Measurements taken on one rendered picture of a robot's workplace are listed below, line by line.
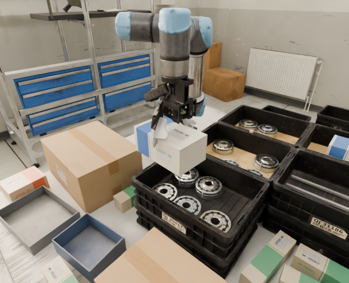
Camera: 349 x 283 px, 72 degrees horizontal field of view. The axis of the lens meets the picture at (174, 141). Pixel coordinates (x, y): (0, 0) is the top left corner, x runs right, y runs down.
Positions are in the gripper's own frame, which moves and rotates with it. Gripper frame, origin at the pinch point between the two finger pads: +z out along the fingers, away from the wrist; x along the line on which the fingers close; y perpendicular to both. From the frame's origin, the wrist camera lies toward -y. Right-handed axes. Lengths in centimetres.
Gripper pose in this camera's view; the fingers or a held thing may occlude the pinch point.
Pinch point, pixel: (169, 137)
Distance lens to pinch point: 75.1
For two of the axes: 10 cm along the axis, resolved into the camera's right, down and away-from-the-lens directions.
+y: 7.1, 3.7, -6.0
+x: 7.0, -3.6, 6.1
